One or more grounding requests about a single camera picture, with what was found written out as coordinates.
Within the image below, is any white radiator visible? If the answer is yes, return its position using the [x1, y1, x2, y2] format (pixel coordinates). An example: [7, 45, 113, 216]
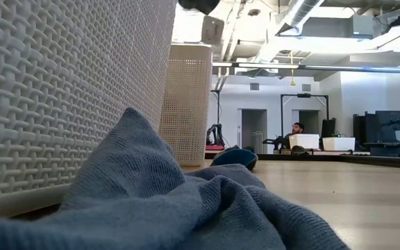
[253, 131, 265, 153]

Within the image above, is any long ceiling light strip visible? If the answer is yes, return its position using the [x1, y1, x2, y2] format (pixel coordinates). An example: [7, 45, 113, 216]
[210, 61, 400, 75]

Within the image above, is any white perforated laundry basket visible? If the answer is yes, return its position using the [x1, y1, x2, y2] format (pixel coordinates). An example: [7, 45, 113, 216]
[158, 43, 214, 167]

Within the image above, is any black monitor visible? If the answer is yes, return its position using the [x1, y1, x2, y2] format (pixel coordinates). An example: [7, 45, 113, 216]
[321, 117, 337, 139]

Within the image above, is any blue-grey knit cloth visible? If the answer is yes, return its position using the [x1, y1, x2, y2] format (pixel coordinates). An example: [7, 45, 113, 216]
[0, 106, 352, 250]

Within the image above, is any low white storage bin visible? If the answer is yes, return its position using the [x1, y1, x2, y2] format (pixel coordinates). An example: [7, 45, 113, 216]
[322, 137, 356, 152]

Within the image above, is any silver round air duct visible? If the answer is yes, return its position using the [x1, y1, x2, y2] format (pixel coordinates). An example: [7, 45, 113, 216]
[276, 0, 326, 35]

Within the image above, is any tall white storage bin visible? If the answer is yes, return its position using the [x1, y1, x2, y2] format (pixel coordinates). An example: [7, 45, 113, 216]
[289, 133, 321, 151]

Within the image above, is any person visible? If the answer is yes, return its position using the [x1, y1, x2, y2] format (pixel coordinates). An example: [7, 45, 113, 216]
[282, 122, 307, 140]

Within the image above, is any blue and grey sock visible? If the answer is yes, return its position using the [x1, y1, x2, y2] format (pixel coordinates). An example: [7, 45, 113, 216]
[209, 144, 259, 172]

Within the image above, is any black portal frame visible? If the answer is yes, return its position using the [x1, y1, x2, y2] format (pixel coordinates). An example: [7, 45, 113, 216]
[280, 92, 330, 140]

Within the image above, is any white weave-pattern laundry basket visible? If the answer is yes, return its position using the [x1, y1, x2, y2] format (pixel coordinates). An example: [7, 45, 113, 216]
[0, 0, 178, 218]

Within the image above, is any yellow hanging cord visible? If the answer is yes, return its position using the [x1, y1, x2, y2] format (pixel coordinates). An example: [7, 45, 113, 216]
[289, 50, 297, 87]

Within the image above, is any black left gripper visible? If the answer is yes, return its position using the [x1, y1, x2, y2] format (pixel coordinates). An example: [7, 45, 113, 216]
[178, 0, 221, 15]

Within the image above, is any black cabinet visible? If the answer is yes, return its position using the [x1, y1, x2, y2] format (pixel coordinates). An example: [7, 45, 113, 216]
[351, 110, 400, 144]

